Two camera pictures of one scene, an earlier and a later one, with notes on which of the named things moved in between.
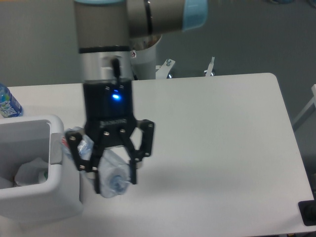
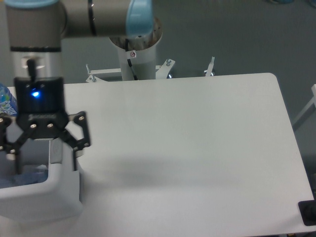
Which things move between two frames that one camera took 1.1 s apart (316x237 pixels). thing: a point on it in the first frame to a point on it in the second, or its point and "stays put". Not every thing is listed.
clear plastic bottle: (113, 170) to (31, 174)
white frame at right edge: (310, 103) stays put
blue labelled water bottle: (10, 107) stays put
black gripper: (109, 121) to (40, 114)
